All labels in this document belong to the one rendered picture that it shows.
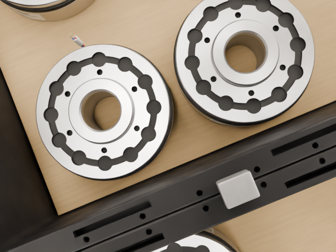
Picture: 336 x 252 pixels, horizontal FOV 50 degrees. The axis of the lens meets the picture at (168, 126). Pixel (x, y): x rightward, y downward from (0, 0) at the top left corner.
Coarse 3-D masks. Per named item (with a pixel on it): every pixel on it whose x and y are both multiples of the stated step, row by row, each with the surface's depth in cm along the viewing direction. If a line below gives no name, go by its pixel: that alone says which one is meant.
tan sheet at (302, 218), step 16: (304, 192) 29; (320, 192) 29; (272, 208) 29; (288, 208) 29; (304, 208) 29; (320, 208) 29; (224, 224) 29; (240, 224) 29; (256, 224) 29; (272, 224) 29; (288, 224) 29; (304, 224) 29; (320, 224) 28; (240, 240) 29; (256, 240) 29; (272, 240) 29; (288, 240) 29; (304, 240) 28; (320, 240) 28
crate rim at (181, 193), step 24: (264, 144) 19; (288, 144) 20; (312, 144) 20; (216, 168) 19; (240, 168) 19; (264, 168) 19; (168, 192) 19; (192, 192) 19; (216, 192) 19; (96, 216) 19; (120, 216) 21; (144, 216) 20; (48, 240) 20; (72, 240) 19; (96, 240) 19
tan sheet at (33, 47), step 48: (0, 0) 31; (96, 0) 30; (144, 0) 30; (192, 0) 30; (0, 48) 30; (48, 48) 30; (144, 48) 30; (240, 48) 29; (192, 144) 29; (96, 192) 30
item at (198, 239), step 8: (184, 240) 26; (192, 240) 26; (200, 240) 26; (208, 240) 26; (216, 240) 26; (160, 248) 26; (168, 248) 26; (176, 248) 26; (184, 248) 26; (192, 248) 26; (200, 248) 26; (208, 248) 26; (216, 248) 26; (224, 248) 26
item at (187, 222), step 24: (288, 168) 19; (312, 168) 19; (264, 192) 19; (288, 192) 19; (168, 216) 19; (192, 216) 19; (216, 216) 19; (120, 240) 19; (144, 240) 21; (168, 240) 19
